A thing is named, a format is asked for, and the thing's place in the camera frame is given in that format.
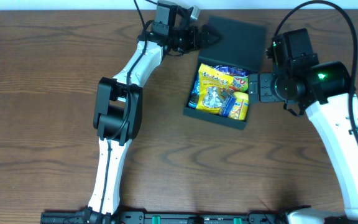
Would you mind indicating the blue Dairy Milk chocolate bar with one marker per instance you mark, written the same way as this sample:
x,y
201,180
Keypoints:
x,y
232,71

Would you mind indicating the yellow candy bottle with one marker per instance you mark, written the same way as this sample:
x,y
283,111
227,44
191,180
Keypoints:
x,y
238,109

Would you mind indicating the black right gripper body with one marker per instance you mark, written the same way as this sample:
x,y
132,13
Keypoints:
x,y
254,88

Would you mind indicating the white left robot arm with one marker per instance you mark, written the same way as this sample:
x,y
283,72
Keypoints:
x,y
119,100

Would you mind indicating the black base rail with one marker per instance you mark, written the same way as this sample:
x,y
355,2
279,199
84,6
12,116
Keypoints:
x,y
161,218

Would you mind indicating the yellow snack nut bag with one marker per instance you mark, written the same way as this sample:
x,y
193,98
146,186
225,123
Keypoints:
x,y
212,85

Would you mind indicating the blue Eclipse mint box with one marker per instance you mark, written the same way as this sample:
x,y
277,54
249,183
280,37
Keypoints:
x,y
227,105

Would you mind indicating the green Haribo gummy candy bag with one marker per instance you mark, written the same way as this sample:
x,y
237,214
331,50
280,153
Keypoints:
x,y
240,84

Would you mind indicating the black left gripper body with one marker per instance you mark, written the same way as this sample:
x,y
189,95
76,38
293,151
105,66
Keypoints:
x,y
196,37

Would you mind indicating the black gift box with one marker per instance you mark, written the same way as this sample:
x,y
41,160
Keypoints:
x,y
241,45

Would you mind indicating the blue Oreo cookie pack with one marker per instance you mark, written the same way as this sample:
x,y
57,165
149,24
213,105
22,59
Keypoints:
x,y
194,94

